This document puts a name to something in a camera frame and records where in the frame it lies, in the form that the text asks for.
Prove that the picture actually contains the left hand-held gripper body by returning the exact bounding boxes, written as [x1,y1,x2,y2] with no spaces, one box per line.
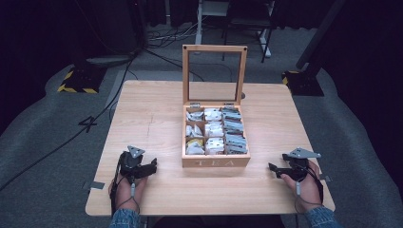
[118,144,158,183]

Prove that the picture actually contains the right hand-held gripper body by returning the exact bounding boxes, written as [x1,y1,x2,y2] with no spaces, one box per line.
[281,146,322,182]

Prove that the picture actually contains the person's left hand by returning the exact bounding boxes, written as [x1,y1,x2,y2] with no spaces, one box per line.
[107,174,149,213]

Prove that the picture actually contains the person's right hand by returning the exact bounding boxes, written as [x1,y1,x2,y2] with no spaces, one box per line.
[279,160,323,214]

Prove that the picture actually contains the white and yellow tea bags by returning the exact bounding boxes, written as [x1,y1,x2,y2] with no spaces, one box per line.
[185,109,205,156]

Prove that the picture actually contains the row of grey tea packets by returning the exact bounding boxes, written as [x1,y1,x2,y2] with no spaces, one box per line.
[221,106,248,156]

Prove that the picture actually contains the pile of white tea packets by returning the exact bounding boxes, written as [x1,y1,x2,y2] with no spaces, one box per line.
[203,107,226,156]

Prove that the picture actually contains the slanted black stand striped base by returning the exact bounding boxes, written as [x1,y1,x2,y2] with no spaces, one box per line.
[280,0,347,97]

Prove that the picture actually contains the wooden tea box with lid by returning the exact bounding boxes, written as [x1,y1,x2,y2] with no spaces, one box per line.
[181,44,252,168]

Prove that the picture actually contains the black stand yellow striped base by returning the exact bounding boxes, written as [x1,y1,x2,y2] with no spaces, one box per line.
[56,47,108,95]

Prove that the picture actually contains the long black floor cable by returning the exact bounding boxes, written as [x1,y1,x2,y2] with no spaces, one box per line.
[0,51,138,193]

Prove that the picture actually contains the bundle of floor cables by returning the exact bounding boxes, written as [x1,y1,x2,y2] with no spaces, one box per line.
[145,22,203,49]

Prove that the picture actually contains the black metal chair frame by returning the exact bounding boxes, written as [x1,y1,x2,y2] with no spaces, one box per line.
[221,0,276,64]

